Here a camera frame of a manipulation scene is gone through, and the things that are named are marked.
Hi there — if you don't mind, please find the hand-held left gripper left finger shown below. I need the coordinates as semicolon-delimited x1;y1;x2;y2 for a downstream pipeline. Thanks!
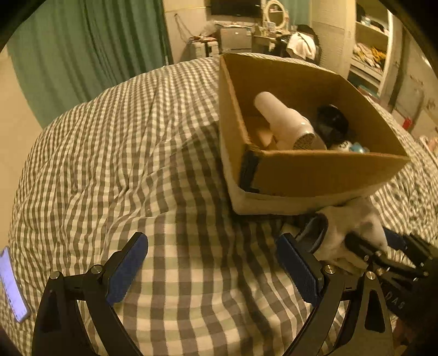
32;232;149;356

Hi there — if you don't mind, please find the black bag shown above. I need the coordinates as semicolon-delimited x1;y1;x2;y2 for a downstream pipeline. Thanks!
296;24;322;39

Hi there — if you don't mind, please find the narrow green curtain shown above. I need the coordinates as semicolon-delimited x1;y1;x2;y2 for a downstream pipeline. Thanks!
284;0;312;25

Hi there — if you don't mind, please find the black wall television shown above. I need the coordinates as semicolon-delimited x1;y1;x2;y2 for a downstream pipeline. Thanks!
210;0;262;17

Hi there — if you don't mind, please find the large green curtain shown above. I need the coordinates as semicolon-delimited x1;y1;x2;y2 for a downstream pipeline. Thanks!
7;0;173;129

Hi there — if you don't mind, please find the white towel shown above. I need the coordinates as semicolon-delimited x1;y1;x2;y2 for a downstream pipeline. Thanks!
287;32;317;59

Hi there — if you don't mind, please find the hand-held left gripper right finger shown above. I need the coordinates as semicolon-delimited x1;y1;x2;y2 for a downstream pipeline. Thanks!
276;233;394;356

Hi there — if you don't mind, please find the brown cardboard box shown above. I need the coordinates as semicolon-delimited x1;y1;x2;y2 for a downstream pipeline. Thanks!
218;53;411;216

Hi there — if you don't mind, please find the white sock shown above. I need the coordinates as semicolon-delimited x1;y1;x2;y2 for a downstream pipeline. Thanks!
315;197;389;274

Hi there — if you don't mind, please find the wooden dressing table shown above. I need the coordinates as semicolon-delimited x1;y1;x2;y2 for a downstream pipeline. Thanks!
251;29;284;55

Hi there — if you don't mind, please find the black round object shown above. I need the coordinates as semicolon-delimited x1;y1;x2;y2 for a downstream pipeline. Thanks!
315;104;350;148

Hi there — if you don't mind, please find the white wardrobe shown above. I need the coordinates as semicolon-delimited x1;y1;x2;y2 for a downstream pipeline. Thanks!
310;0;402;103

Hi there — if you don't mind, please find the grey checked bed blanket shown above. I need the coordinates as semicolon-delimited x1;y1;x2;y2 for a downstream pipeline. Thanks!
7;53;438;356

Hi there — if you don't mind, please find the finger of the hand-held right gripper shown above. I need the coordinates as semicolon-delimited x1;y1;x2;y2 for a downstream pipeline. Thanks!
383;228;438;266
344;233;416;278

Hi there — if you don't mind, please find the white oval vanity mirror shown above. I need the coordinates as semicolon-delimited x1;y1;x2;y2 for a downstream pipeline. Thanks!
263;0;286;31

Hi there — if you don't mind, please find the white oil heater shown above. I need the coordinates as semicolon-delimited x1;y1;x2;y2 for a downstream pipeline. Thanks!
190;39;220;59

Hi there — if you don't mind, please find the lit smartphone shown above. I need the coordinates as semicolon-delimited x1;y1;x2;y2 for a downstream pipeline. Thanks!
0;246;31;324

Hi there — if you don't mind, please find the small silver fridge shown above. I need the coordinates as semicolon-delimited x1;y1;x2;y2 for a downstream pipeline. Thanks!
219;27;250;53

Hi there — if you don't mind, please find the white hair dryer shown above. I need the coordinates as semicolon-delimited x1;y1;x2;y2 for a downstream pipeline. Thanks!
253;91;327;151

